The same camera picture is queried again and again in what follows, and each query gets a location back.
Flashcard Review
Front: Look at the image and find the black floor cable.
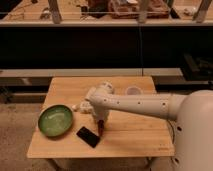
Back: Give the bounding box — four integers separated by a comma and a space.
165, 119, 181, 164

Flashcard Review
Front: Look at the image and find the wooden table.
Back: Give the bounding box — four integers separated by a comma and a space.
27, 77, 174, 159

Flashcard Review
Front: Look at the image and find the black rectangular pouch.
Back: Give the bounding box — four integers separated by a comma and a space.
76, 127, 100, 148

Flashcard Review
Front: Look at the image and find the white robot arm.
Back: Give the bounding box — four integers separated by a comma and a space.
85, 82, 213, 171

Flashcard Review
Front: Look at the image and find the green bowl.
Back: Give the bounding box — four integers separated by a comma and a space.
38, 105, 73, 137

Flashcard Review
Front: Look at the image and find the background workbench shelf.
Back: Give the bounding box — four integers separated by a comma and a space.
0, 0, 213, 27

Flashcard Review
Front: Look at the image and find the white snack packet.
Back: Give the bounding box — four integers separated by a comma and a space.
79, 101, 93, 114

